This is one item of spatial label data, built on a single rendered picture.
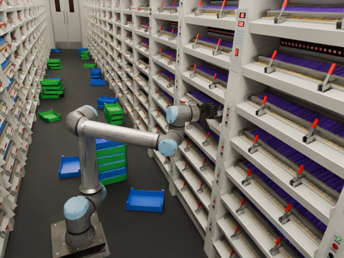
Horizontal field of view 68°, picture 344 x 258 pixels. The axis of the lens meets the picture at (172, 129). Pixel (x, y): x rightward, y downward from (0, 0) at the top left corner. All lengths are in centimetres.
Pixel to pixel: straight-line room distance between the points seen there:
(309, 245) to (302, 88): 59
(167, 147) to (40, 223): 137
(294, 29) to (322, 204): 63
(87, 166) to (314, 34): 139
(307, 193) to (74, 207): 129
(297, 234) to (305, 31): 77
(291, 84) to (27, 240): 196
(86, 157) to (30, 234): 82
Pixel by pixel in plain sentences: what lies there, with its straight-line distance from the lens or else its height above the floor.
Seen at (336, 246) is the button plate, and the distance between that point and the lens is 107.
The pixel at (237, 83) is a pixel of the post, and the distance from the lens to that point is 131.
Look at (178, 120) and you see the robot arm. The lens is 136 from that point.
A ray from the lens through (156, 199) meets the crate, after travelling 237.
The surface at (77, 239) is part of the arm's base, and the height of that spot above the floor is 19.
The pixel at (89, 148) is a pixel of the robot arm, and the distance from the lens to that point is 167.
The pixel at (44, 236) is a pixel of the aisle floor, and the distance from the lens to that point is 222.
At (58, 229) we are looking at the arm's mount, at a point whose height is 13.
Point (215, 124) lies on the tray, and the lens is 154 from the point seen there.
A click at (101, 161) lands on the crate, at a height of 27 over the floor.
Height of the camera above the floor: 154
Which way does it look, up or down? 25 degrees down
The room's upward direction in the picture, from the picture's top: 3 degrees clockwise
